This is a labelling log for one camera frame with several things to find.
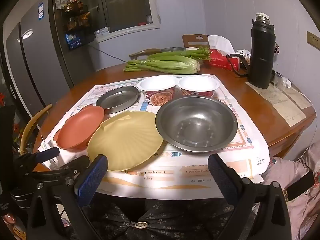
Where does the dark glass cabinet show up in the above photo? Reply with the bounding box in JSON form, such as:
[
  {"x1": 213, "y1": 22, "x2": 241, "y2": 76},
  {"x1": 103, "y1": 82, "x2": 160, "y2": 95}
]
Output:
[{"x1": 0, "y1": 27, "x2": 17, "y2": 108}]

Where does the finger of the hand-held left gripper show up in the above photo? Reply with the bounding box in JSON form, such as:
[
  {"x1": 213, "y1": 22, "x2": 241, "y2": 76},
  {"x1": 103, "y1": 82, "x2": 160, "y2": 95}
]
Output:
[
  {"x1": 14, "y1": 147, "x2": 60, "y2": 173},
  {"x1": 25, "y1": 155, "x2": 90, "y2": 183}
]

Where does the black power cable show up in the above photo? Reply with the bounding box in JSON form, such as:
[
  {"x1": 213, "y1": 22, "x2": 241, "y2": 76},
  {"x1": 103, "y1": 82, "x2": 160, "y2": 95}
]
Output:
[{"x1": 94, "y1": 46, "x2": 129, "y2": 63}]

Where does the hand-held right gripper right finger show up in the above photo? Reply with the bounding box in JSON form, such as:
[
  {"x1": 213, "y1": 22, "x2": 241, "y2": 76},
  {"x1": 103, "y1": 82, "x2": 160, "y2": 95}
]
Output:
[{"x1": 207, "y1": 153, "x2": 293, "y2": 240}]

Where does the grey refrigerator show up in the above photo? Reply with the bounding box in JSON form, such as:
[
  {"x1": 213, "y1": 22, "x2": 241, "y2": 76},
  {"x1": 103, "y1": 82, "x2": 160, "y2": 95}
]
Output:
[{"x1": 2, "y1": 0, "x2": 75, "y2": 110}]

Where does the person's dark floral clothing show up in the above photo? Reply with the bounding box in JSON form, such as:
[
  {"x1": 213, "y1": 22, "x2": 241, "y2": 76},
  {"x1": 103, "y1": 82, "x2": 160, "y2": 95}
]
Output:
[{"x1": 75, "y1": 192, "x2": 255, "y2": 240}]

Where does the black thermos bottle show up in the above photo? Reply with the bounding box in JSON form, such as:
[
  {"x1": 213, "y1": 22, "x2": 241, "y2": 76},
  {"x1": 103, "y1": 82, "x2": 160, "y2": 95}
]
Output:
[{"x1": 226, "y1": 12, "x2": 276, "y2": 89}]

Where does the terracotta plastic plate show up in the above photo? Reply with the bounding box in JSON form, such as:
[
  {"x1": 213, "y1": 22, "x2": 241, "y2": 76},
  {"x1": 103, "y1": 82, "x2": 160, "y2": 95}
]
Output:
[{"x1": 53, "y1": 104, "x2": 105, "y2": 151}]

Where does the red instant noodle bowl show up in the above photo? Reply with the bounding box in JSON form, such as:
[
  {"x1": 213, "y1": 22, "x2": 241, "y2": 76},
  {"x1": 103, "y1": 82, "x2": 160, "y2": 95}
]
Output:
[
  {"x1": 179, "y1": 76, "x2": 220, "y2": 98},
  {"x1": 137, "y1": 75, "x2": 180, "y2": 106}
]

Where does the small steel pot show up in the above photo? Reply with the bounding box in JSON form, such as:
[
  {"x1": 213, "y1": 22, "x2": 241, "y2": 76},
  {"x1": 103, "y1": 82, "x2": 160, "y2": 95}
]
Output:
[{"x1": 160, "y1": 47, "x2": 187, "y2": 53}]

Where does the printed newspaper sheet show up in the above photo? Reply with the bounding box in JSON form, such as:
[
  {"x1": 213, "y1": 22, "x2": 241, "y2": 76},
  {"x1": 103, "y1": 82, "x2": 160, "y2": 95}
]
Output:
[{"x1": 41, "y1": 74, "x2": 270, "y2": 202}]

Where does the light wooden curved chair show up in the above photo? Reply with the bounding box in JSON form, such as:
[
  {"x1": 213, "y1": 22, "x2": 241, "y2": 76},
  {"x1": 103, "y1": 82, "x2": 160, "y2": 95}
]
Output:
[{"x1": 19, "y1": 103, "x2": 53, "y2": 154}]

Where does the wooden chair with cutout back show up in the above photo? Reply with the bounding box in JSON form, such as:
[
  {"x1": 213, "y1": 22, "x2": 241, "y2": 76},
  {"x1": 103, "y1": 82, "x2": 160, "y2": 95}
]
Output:
[{"x1": 182, "y1": 34, "x2": 209, "y2": 48}]

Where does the red tissue box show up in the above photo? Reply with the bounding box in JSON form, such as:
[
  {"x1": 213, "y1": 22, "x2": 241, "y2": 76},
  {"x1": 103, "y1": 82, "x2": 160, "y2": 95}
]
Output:
[{"x1": 207, "y1": 35, "x2": 247, "y2": 72}]

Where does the printed paper sheet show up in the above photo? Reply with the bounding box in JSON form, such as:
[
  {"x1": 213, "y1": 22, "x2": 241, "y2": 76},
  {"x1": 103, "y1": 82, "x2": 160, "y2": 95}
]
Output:
[{"x1": 245, "y1": 81, "x2": 307, "y2": 127}]

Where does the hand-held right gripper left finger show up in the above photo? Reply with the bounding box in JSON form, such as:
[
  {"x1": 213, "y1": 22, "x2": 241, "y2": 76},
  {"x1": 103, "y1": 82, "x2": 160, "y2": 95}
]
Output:
[{"x1": 26, "y1": 154, "x2": 109, "y2": 240}]

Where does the person's pink floral clothing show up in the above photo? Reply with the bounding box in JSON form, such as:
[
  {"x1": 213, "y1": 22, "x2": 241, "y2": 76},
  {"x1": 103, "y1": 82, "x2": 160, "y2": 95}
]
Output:
[{"x1": 252, "y1": 142, "x2": 320, "y2": 240}]

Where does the steel plate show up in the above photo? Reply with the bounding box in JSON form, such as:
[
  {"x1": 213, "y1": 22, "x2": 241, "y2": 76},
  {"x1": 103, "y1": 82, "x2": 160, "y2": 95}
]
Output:
[{"x1": 95, "y1": 85, "x2": 139, "y2": 114}]

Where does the blue box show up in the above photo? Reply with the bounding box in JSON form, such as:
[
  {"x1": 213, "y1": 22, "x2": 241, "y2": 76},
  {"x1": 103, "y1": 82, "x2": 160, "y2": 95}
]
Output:
[{"x1": 65, "y1": 32, "x2": 84, "y2": 50}]

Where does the curved wooden chair back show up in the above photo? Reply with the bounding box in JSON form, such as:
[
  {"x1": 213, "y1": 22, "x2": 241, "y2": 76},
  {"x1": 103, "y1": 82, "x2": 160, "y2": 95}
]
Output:
[{"x1": 129, "y1": 48, "x2": 162, "y2": 61}]

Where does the small white bottle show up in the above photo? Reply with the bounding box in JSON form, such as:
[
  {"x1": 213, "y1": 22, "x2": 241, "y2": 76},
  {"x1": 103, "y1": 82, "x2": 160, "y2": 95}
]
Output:
[{"x1": 236, "y1": 49, "x2": 252, "y2": 63}]

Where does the white framed window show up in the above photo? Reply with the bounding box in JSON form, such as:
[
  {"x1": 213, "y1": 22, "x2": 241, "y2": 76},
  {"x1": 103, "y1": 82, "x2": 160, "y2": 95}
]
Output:
[{"x1": 94, "y1": 0, "x2": 160, "y2": 43}]

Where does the beige wall socket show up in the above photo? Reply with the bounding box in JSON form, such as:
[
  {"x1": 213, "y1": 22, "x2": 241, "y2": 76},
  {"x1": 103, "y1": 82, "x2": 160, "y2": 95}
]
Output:
[{"x1": 306, "y1": 31, "x2": 320, "y2": 48}]

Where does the leafy celery bunch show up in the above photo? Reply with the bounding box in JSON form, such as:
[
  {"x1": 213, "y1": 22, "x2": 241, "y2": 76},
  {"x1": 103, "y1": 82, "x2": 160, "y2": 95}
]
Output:
[{"x1": 146, "y1": 47, "x2": 212, "y2": 62}]

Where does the clear glass cup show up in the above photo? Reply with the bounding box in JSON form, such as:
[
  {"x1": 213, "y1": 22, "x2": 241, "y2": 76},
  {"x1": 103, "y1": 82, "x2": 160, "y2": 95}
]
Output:
[{"x1": 272, "y1": 71, "x2": 285, "y2": 84}]

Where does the dark rack with jars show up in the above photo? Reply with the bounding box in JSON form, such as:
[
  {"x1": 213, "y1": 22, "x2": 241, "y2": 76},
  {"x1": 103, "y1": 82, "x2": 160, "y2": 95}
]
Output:
[{"x1": 56, "y1": 0, "x2": 94, "y2": 52}]

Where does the thick celery bunch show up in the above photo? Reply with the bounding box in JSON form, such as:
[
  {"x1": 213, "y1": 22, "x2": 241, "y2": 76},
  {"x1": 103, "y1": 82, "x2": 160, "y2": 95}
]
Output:
[{"x1": 123, "y1": 55, "x2": 201, "y2": 75}]

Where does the large steel bowl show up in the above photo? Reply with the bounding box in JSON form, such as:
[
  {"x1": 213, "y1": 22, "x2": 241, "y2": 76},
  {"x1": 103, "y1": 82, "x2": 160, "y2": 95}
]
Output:
[{"x1": 155, "y1": 95, "x2": 238, "y2": 153}]

